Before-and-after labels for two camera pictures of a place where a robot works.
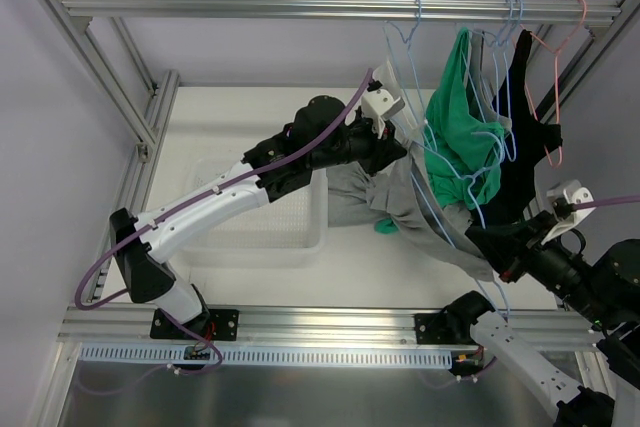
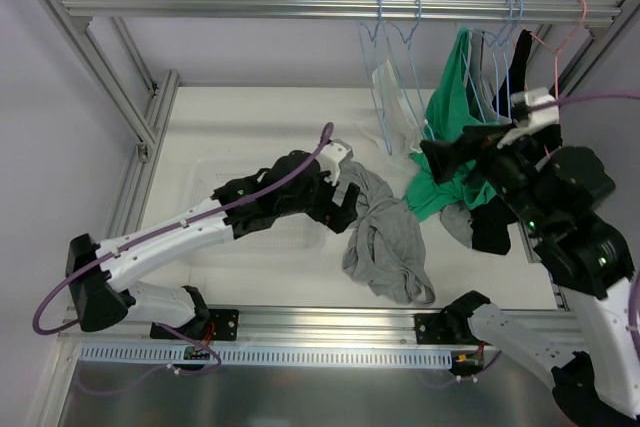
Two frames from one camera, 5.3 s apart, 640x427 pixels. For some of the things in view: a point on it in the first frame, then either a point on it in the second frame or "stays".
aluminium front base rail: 131,326 stays
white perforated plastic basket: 290,232 stays
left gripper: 382,150 → 333,204
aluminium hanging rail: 81,10 stays
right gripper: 500,247 → 470,153
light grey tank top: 478,89 stays
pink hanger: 556,52 stays
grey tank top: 400,196 → 384,248
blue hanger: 474,178 → 372,48
